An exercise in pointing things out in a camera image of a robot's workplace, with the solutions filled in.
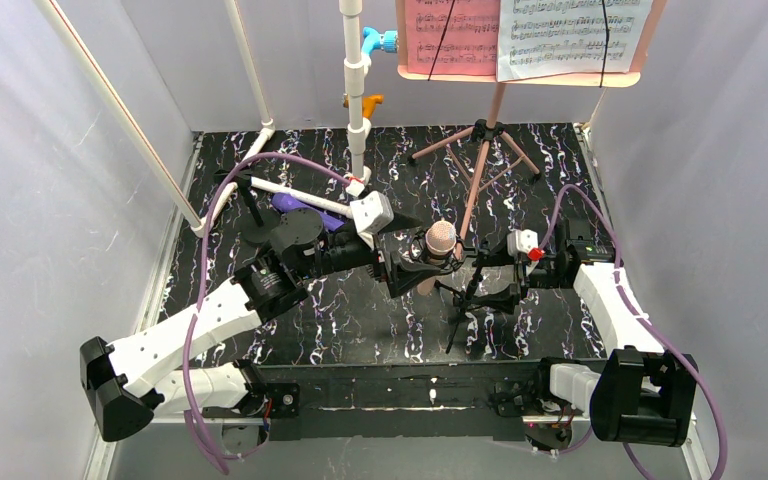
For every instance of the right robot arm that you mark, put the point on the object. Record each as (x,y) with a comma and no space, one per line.
(643,394)

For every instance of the blue clip on pipe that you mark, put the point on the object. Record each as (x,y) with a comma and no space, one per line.
(373,40)

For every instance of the white PVC pipe frame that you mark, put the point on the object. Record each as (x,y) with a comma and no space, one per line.
(169,70)

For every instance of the black tripod mic stand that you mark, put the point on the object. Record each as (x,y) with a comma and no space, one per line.
(458,295)

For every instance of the orange clip on pipe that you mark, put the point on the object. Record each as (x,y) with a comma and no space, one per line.
(370,103)

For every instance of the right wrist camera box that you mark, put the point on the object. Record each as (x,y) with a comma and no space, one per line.
(524,243)

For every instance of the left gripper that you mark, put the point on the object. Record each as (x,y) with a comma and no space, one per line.
(391,266)

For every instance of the pink sheet music page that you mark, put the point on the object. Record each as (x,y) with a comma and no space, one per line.
(450,37)

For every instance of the pink music stand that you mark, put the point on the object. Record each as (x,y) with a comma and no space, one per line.
(486,131)

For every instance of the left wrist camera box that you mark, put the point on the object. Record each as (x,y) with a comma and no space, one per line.
(371,211)

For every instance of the black round-base mic stand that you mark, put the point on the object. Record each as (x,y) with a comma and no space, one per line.
(257,223)

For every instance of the pink microphone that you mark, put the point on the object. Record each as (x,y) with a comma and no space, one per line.
(439,242)

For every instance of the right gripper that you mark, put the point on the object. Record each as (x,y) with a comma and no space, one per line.
(513,275)

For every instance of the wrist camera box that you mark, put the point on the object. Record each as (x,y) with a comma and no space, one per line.
(524,243)
(371,211)

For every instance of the purple microphone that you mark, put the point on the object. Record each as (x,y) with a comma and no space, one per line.
(286,203)

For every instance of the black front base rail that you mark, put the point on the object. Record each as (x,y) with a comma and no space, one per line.
(390,397)

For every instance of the white sheet music page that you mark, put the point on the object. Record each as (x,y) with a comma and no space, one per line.
(557,37)

